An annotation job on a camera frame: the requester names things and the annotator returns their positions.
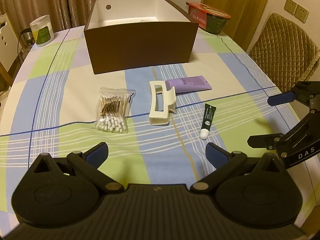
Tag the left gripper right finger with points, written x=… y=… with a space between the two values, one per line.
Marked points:
x=226 y=164

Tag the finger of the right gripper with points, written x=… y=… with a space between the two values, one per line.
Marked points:
x=282 y=98
x=267 y=141

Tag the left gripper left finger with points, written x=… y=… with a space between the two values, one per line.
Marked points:
x=86 y=166

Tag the green ointment tube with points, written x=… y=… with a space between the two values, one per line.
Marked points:
x=209 y=112

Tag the cotton swab bag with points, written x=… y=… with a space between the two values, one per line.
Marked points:
x=112 y=108

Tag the purple cosmetic tube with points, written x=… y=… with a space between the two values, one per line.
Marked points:
x=188 y=84

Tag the white hair claw clip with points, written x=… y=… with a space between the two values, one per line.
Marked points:
x=163 y=102

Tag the quilted brown chair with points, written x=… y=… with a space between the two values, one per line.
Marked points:
x=285 y=52

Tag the checkered tablecloth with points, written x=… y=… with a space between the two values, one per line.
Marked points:
x=57 y=105

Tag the red instant noodle bowl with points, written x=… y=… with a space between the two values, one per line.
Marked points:
x=210 y=19

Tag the white carved chair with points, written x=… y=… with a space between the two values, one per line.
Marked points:
x=9 y=42

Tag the brown cardboard box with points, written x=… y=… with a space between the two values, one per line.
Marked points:
x=125 y=34

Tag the white plastic jar green label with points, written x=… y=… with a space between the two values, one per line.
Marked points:
x=42 y=30

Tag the wall power outlet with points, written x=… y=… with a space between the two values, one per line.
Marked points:
x=296 y=10

